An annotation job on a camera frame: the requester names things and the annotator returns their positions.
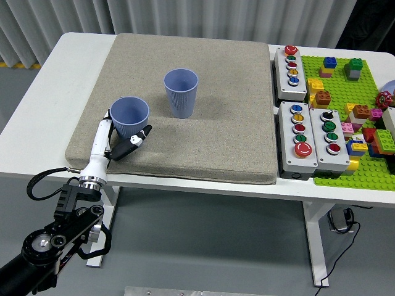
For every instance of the grey power adapter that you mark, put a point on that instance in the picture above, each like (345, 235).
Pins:
(339, 220)

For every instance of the orange-brown toy block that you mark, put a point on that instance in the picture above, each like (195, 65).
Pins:
(361, 111)
(323, 98)

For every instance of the red valve wheel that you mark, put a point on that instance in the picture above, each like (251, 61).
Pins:
(384, 100)

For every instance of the white box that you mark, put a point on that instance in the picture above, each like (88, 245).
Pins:
(389, 121)

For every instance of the red toy block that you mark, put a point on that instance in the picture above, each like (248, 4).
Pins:
(369, 135)

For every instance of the blue ribbed cup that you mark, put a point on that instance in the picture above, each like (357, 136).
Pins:
(181, 101)
(129, 123)

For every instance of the white table leg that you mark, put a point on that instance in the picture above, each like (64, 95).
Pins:
(316, 240)
(103, 209)

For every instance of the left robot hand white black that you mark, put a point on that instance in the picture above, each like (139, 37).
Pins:
(97, 154)

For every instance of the grey four-button control box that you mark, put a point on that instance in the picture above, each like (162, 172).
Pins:
(334, 160)

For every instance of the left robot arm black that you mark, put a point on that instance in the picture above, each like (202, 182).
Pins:
(61, 237)

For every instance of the grey toy block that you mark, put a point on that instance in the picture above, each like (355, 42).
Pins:
(353, 74)

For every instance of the pink and yellow toy block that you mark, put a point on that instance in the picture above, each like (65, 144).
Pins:
(326, 72)

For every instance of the large green toy block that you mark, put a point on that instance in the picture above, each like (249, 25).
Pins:
(384, 141)

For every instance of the green studded baseplate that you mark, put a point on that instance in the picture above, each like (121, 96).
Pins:
(339, 92)

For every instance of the grey five-button control box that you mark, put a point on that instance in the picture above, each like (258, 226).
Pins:
(296, 161)
(290, 89)

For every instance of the blue and yellow toy block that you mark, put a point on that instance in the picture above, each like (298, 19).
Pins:
(357, 148)

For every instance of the purple bowl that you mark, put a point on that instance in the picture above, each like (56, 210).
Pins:
(390, 87)

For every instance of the grey-brown fabric mat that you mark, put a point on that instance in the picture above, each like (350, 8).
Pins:
(216, 123)

